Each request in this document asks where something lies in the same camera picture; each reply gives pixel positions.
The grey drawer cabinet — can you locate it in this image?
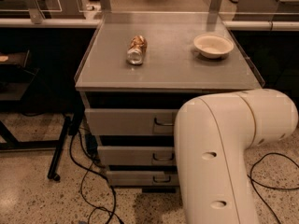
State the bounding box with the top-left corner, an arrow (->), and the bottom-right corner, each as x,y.
74,11 -> 265,193

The grey bottom drawer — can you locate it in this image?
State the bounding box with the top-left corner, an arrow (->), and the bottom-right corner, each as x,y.
107,171 -> 179,187

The grey drawer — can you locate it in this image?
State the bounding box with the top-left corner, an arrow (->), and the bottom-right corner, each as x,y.
107,171 -> 179,187
85,108 -> 178,135
98,146 -> 176,166

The black cable right floor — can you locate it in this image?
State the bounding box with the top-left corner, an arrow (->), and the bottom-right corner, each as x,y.
248,152 -> 299,224

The black side table frame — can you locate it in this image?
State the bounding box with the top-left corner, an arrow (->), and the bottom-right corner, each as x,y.
0,50 -> 71,181

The grey top drawer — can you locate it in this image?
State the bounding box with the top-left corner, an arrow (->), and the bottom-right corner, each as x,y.
85,108 -> 178,135

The white horizontal rail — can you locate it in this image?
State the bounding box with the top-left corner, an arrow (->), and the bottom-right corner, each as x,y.
0,19 -> 299,32

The left metal post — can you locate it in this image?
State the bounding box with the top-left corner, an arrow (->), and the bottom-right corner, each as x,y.
24,0 -> 44,24

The white paper bowl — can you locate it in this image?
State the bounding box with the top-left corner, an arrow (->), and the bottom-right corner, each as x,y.
193,34 -> 235,59

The crushed orange soda can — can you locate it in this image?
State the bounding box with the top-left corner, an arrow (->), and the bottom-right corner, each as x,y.
127,35 -> 148,65

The black cable floor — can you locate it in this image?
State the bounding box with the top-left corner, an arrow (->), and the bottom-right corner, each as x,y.
68,128 -> 125,224
248,152 -> 299,224

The black cable left floor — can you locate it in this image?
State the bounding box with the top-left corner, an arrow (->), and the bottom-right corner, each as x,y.
68,128 -> 125,224

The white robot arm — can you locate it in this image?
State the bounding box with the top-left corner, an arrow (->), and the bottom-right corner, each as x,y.
174,89 -> 298,224

